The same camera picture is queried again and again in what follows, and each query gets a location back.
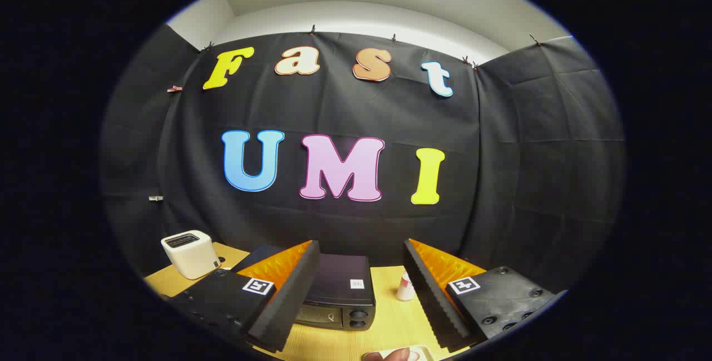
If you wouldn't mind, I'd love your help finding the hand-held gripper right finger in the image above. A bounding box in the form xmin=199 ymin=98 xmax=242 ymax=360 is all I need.
xmin=403 ymin=239 xmax=557 ymax=350

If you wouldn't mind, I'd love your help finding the black toaster oven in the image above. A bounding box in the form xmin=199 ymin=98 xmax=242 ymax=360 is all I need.
xmin=231 ymin=245 xmax=377 ymax=331

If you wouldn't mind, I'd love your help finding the cream square plate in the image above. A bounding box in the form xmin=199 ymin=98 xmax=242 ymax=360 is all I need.
xmin=363 ymin=345 xmax=436 ymax=361

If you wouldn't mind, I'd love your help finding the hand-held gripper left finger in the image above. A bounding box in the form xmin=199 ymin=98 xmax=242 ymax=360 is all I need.
xmin=167 ymin=240 xmax=322 ymax=353

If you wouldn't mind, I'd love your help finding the white pop-up toaster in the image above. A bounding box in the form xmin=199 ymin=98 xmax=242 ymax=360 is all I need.
xmin=161 ymin=230 xmax=221 ymax=280

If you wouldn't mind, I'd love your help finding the clear bottle with pink label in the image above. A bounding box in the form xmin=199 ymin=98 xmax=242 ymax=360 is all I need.
xmin=396 ymin=271 xmax=417 ymax=301

